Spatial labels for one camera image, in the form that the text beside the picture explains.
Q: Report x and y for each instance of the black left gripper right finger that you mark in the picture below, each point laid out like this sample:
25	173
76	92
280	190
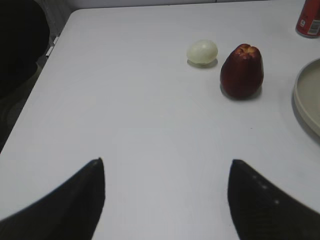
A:
262	211

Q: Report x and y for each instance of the dark red apple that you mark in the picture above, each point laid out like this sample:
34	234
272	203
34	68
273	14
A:
242	73

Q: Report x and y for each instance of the pale white onion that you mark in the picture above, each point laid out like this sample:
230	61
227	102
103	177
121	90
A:
202	52

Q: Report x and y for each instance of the red soda can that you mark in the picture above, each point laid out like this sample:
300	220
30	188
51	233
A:
308	24

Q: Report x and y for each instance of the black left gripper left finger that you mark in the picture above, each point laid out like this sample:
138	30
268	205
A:
70	212

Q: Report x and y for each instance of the beige round plate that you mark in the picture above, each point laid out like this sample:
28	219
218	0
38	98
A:
306	95

